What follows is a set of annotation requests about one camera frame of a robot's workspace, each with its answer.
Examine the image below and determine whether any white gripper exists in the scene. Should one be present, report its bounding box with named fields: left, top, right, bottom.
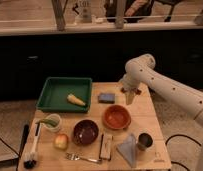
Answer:
left=120, top=74, right=140, bottom=105

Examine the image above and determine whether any blue sponge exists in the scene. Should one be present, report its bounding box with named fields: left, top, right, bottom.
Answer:
left=98, top=93, right=115, bottom=103

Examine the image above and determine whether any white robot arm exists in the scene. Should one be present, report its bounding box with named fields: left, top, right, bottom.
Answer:
left=120, top=54, right=203, bottom=171

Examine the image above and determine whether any orange bowl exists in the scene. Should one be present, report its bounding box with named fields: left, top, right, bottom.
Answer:
left=102, top=105, right=131, bottom=130

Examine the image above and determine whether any purple bowl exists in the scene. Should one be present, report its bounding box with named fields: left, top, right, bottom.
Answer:
left=73, top=120, right=99, bottom=146

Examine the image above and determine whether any dark metal cup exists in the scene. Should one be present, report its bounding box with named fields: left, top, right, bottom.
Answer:
left=137, top=133, right=153, bottom=151

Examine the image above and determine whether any wooden block eraser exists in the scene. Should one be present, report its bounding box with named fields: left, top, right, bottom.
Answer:
left=99, top=133, right=113, bottom=160

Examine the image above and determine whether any blue folded cloth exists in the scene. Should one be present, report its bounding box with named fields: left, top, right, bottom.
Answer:
left=116, top=134, right=136, bottom=168

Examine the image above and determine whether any yellow corn cob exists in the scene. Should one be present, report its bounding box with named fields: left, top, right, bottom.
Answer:
left=67, top=94, right=85, bottom=106

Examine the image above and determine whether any green plastic tray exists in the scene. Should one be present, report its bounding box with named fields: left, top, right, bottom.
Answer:
left=37, top=77, right=92, bottom=113

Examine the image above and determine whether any green pepper toy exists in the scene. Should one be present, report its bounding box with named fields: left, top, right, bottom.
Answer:
left=36, top=119, right=58, bottom=127

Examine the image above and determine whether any yellow red apple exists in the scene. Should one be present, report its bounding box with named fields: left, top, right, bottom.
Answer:
left=54, top=134, right=68, bottom=150

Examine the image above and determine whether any silver fork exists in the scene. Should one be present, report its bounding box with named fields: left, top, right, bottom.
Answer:
left=65, top=153, right=102, bottom=164

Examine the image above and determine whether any person in background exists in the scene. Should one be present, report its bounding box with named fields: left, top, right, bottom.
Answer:
left=104, top=0, right=154, bottom=23

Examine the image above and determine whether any black cable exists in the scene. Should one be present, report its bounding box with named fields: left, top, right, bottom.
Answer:
left=165, top=133, right=203, bottom=171

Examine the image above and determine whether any wooden post middle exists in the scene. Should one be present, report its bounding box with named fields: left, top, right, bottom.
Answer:
left=115, top=0, right=126, bottom=29

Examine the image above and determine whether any wooden post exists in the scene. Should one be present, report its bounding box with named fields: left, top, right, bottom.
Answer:
left=115, top=0, right=126, bottom=29
left=51, top=0, right=65, bottom=31

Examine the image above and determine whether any wooden post left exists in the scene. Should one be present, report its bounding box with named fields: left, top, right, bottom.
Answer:
left=51, top=0, right=65, bottom=31

